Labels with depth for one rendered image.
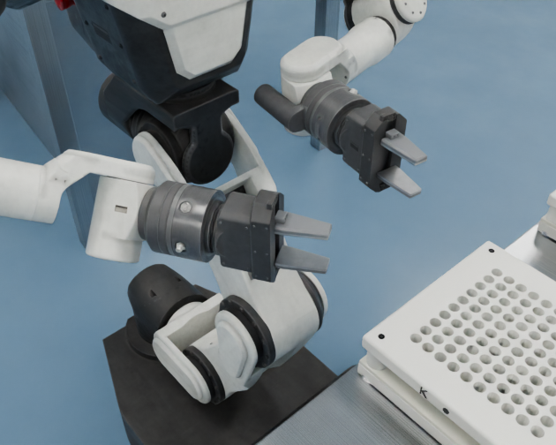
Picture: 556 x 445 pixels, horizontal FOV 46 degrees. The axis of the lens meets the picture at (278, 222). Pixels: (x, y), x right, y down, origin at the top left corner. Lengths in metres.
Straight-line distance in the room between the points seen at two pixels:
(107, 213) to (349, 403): 0.36
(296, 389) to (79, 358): 0.66
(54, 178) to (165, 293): 0.85
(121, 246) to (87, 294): 1.33
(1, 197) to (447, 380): 0.52
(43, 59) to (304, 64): 1.03
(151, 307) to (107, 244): 0.81
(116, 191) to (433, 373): 0.41
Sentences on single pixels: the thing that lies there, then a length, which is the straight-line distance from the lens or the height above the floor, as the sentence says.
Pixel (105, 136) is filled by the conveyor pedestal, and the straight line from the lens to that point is 2.31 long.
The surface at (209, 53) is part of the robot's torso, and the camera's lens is 1.00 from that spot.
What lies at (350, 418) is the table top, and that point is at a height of 0.85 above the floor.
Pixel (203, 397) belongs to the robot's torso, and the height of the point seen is 0.27.
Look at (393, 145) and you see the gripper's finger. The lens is 0.87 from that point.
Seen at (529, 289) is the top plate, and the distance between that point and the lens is 0.87.
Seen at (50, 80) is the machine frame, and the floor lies 0.62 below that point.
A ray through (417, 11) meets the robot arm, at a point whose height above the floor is 1.05.
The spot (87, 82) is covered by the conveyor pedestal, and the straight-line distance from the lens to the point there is 2.20.
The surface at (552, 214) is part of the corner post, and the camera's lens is 1.05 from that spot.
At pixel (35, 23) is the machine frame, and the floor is 0.78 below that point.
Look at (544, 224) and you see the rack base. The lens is 1.06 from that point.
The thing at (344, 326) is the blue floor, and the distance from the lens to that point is 1.98.
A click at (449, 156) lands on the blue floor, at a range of 2.67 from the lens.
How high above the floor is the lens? 1.52
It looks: 42 degrees down
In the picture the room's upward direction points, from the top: straight up
